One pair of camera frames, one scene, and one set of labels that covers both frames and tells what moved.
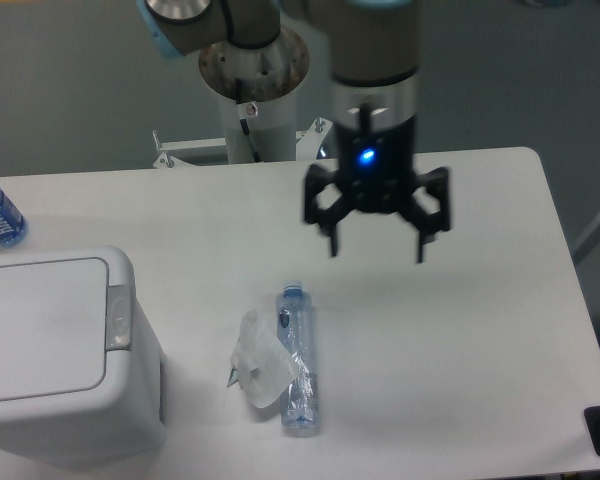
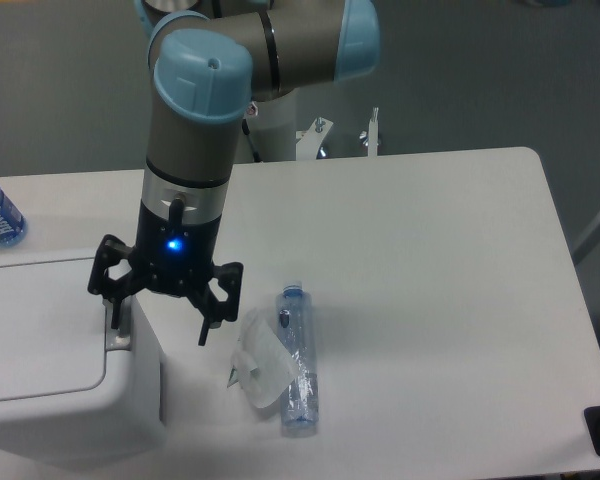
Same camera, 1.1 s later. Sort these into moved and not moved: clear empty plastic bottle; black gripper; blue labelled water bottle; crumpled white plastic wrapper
Moved: black gripper
Not moved: crumpled white plastic wrapper; clear empty plastic bottle; blue labelled water bottle
